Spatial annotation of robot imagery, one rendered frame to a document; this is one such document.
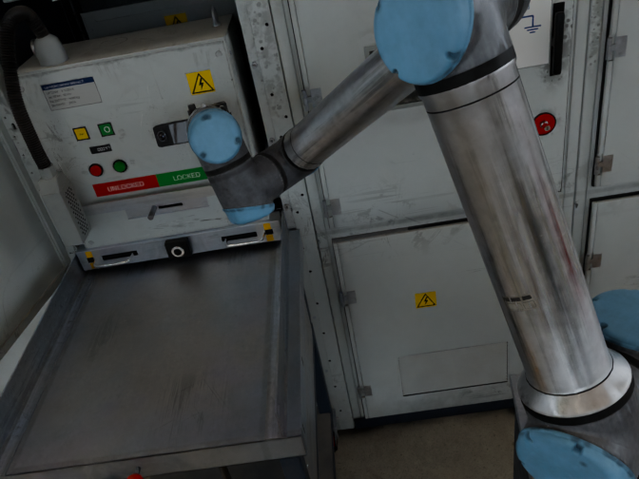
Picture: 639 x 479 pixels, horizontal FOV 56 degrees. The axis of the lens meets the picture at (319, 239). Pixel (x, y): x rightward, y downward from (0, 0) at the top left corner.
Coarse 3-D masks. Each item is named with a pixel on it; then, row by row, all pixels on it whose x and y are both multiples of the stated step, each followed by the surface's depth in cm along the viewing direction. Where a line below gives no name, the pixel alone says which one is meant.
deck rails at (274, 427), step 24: (288, 240) 159; (72, 264) 156; (288, 264) 151; (72, 288) 154; (288, 288) 143; (48, 312) 141; (72, 312) 149; (48, 336) 139; (24, 360) 128; (48, 360) 135; (24, 384) 127; (0, 408) 118; (24, 408) 124; (0, 432) 117; (24, 432) 119; (264, 432) 109; (0, 456) 114
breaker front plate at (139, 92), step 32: (96, 64) 132; (128, 64) 132; (160, 64) 132; (192, 64) 133; (224, 64) 133; (32, 96) 135; (128, 96) 136; (160, 96) 136; (192, 96) 137; (224, 96) 137; (64, 128) 140; (96, 128) 140; (128, 128) 140; (64, 160) 144; (96, 160) 145; (128, 160) 145; (160, 160) 145; (192, 160) 145; (128, 192) 150; (160, 192) 150; (96, 224) 155; (128, 224) 155; (160, 224) 155; (192, 224) 156; (224, 224) 156
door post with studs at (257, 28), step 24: (240, 0) 131; (264, 0) 131; (264, 24) 134; (264, 48) 137; (264, 72) 140; (264, 96) 143; (264, 120) 147; (288, 120) 147; (288, 192) 158; (288, 216) 162; (312, 240) 166; (312, 264) 171; (312, 288) 176; (336, 360) 192; (336, 384) 198
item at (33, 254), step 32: (0, 128) 143; (0, 160) 147; (0, 192) 146; (32, 192) 153; (0, 224) 146; (32, 224) 157; (0, 256) 145; (32, 256) 156; (64, 256) 164; (0, 288) 145; (32, 288) 156; (0, 320) 144; (0, 352) 140
